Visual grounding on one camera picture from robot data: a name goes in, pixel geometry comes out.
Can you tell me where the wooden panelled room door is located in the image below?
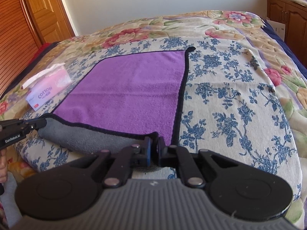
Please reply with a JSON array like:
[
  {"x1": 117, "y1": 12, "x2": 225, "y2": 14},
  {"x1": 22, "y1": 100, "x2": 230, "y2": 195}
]
[{"x1": 25, "y1": 0, "x2": 75, "y2": 44}]

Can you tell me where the pink cotton tissue box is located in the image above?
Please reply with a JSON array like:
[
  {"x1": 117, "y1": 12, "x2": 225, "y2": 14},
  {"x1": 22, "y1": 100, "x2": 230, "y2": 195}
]
[{"x1": 22, "y1": 63, "x2": 72, "y2": 111}]

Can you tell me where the brown wooden cabinet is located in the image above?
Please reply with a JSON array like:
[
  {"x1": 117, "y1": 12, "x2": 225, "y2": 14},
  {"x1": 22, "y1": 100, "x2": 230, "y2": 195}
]
[{"x1": 267, "y1": 0, "x2": 307, "y2": 66}]

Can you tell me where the person's left hand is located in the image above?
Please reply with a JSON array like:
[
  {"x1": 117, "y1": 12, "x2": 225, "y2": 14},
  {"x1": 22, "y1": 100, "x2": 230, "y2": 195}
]
[{"x1": 0, "y1": 149, "x2": 8, "y2": 183}]

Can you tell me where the wooden slatted wardrobe door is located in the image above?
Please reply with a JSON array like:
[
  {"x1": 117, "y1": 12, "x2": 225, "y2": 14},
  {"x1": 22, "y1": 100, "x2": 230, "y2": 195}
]
[{"x1": 1, "y1": 0, "x2": 42, "y2": 94}]

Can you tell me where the dark blue bed sheet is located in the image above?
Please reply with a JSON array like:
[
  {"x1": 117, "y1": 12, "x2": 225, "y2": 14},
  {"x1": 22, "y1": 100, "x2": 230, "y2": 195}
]
[{"x1": 262, "y1": 19, "x2": 307, "y2": 80}]

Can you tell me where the purple and grey microfibre towel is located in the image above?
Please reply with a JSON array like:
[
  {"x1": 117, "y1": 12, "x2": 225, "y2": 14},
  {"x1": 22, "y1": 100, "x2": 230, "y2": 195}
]
[{"x1": 38, "y1": 47, "x2": 195, "y2": 154}]

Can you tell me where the white paper bag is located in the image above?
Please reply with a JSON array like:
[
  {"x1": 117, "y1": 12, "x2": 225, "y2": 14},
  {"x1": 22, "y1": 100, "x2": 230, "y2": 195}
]
[{"x1": 267, "y1": 20, "x2": 286, "y2": 40}]

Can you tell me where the red cloth at bedside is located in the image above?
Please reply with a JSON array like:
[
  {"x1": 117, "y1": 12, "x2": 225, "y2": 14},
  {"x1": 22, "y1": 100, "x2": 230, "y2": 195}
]
[{"x1": 30, "y1": 43, "x2": 51, "y2": 62}]

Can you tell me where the colourful floral bed blanket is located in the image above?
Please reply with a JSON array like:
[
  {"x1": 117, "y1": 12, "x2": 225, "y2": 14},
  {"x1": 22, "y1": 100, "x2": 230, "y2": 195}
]
[{"x1": 0, "y1": 10, "x2": 307, "y2": 229}]

